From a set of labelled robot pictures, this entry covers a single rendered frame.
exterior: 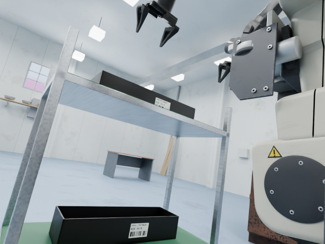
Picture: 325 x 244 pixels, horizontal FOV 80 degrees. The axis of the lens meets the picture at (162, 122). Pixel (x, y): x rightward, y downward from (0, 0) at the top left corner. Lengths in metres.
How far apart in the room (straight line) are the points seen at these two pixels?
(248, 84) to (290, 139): 0.14
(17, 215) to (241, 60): 0.69
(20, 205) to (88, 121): 10.22
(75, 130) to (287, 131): 10.45
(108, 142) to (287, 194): 10.94
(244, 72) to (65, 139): 10.29
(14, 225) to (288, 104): 0.71
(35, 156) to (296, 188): 0.62
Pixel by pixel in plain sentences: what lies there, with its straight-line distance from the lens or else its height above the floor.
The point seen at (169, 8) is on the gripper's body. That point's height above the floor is 1.20.
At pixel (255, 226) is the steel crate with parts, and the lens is 2.68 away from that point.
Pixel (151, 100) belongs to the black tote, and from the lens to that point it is 0.99.
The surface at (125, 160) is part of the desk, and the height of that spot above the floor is 0.53.
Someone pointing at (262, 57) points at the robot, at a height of 0.97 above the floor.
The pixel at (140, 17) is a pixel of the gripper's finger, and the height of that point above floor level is 1.16.
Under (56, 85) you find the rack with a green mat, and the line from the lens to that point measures 0.69.
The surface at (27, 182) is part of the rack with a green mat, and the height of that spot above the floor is 0.61.
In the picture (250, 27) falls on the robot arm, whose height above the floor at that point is 1.33.
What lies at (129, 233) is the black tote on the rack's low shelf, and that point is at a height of 0.40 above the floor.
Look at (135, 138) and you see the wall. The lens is 11.92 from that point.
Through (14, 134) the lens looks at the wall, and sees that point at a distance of 10.39.
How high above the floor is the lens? 0.73
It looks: 11 degrees up
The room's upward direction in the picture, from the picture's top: 10 degrees clockwise
